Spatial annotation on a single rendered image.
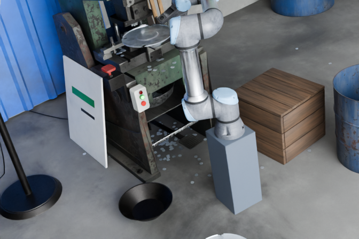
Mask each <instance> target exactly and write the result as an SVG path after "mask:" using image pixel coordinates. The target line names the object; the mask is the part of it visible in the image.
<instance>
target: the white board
mask: <svg viewBox="0 0 359 239"><path fill-rule="evenodd" d="M63 62H64V74H65V87H66V99H67V111H68V122H69V135H70V138H71V139H72V140H73V141H74V142H75V143H77V144H78V145H79V146H80V147H81V148H83V149H84V150H85V151H86V152H87V153H88V154H90V155H91V156H92V157H93V158H94V159H96V160H97V161H98V162H99V163H100V164H101V165H103V166H104V167H105V168H107V151H106V132H105V113H104V94H103V78H102V77H100V76H98V75H97V74H95V73H93V72H92V71H90V70H88V69H86V68H85V67H83V66H81V65H80V64H78V63H77V62H75V61H73V60H72V59H70V58H68V57H67V56H65V55H64V56H63Z"/></svg>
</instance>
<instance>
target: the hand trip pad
mask: <svg viewBox="0 0 359 239"><path fill-rule="evenodd" d="M114 70H115V67H114V66H113V65H110V64H108V65H105V66H103V67H102V71H103V72H105V73H108V75H109V76H110V75H111V72H112V71H114Z"/></svg>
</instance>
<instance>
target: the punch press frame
mask: <svg viewBox="0 0 359 239"><path fill-rule="evenodd" d="M98 1H103V2H104V6H105V9H106V13H107V16H108V19H109V22H110V25H111V27H109V28H107V29H105V25H104V21H103V17H102V13H101V10H100V6H99V2H98ZM58 2H59V5H60V8H61V11H62V13H63V12H69V13H70V14H71V15H72V17H73V18H74V19H75V20H76V21H77V23H78V24H79V25H80V28H81V30H82V33H83V36H84V38H85V41H86V43H87V45H88V48H89V50H90V53H91V55H92V58H93V60H94V62H95V65H99V64H100V65H102V66H105V65H104V64H103V63H101V62H99V61H97V60H96V59H95V56H94V53H93V50H95V49H98V48H100V47H102V48H104V47H103V46H104V45H107V44H109V43H110V42H111V41H110V36H112V37H113V41H116V40H117V37H116V33H115V29H114V26H113V25H112V22H111V19H110V16H111V15H114V14H116V12H115V8H114V3H112V2H109V0H58ZM138 26H139V23H138V25H135V26H127V27H123V26H120V25H118V28H119V33H120V37H121V34H122V33H124V32H125V31H129V30H132V29H134V28H136V27H138ZM121 38H122V37H121ZM161 58H164V59H163V60H160V61H156V60H154V61H151V62H148V61H147V62H145V63H143V64H141V65H139V66H137V67H135V68H133V69H131V70H129V71H127V72H125V73H124V74H125V75H127V76H129V77H131V78H133V79H134V80H136V84H137V85H138V84H140V85H142V86H144V87H146V92H147V97H148V100H149V103H152V102H153V97H152V93H153V92H155V91H157V90H159V89H161V88H162V87H164V86H166V85H168V84H170V83H172V82H174V81H176V80H178V79H181V84H182V85H185V83H184V77H183V72H182V66H181V60H180V54H179V50H177V49H176V48H174V49H172V50H170V51H168V52H166V53H164V54H163V56H162V57H160V58H159V59H161ZM173 62H176V63H175V64H172V63H173ZM148 66H151V67H150V68H151V69H152V70H148V69H150V68H148ZM171 66H175V67H174V68H171ZM154 69H157V70H156V71H153V70H154ZM162 70H166V71H164V72H162ZM198 121H200V120H198ZM198 121H190V122H189V123H187V124H185V125H183V126H182V127H180V128H178V129H177V130H175V131H173V132H171V133H170V134H168V135H166V136H164V137H163V138H161V139H159V140H157V141H156V142H154V143H153V144H152V146H153V147H155V146H157V145H158V144H160V143H162V142H164V141H165V140H167V139H169V138H171V137H172V136H174V135H176V134H178V133H179V132H181V131H183V130H185V129H186V128H188V127H189V126H192V125H193V124H195V123H196V122H198Z"/></svg>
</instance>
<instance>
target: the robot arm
mask: <svg viewBox="0 0 359 239"><path fill-rule="evenodd" d="M217 1H218V0H171V4H172V5H171V6H170V7H169V8H167V9H166V10H165V11H164V13H162V14H161V15H160V16H159V17H158V18H157V19H158V21H159V22H160V23H161V24H163V25H164V24H165V23H166V22H167V23H168V27H169V30H170V43H171V44H172V45H174V47H175V48H176V49H177V50H179V56H180V60H181V66H182V72H183V77H184V83H185V89H186V93H185V95H184V98H183V99H182V106H183V110H184V113H185V117H186V119H187V120H188V121H198V120H205V119H209V118H216V124H215V128H214V131H215V135H216V136H217V137H218V138H219V139H222V140H234V139H237V138H239V137H241V136H242V135H243V134H244V133H245V126H244V124H243V122H242V120H241V118H240V114H239V106H238V98H237V94H236V92H235V91H234V90H232V89H230V88H227V87H221V88H218V89H216V90H214V91H213V93H212V94H208V92H207V91H206V90H204V85H203V81H202V75H201V68H200V61H199V55H198V48H197V47H198V46H199V44H200V40H201V39H207V38H210V37H212V36H214V35H215V34H216V33H217V32H218V31H219V30H220V29H221V27H222V25H223V14H222V12H221V11H220V10H219V9H218V5H217ZM199 4H201V6H202V11H203V13H197V14H191V15H188V10H189V9H190V7H191V6H193V5H199Z"/></svg>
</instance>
